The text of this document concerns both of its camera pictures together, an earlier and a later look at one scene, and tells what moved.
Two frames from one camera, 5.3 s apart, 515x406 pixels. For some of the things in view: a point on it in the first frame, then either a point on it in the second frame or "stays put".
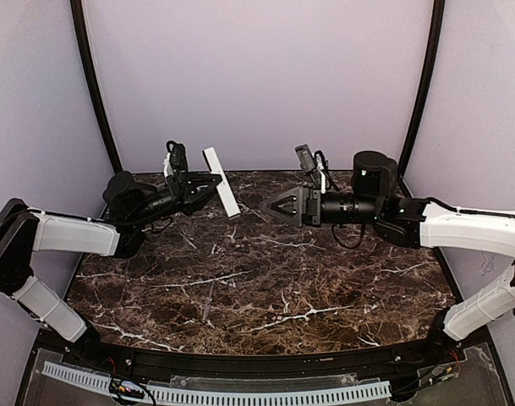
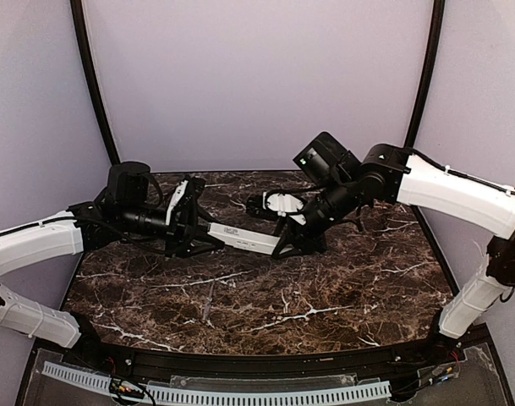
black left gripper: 179,193 → 179,226
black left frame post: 90,70 stays put
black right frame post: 438,13 stays put
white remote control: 223,186 → 243,238
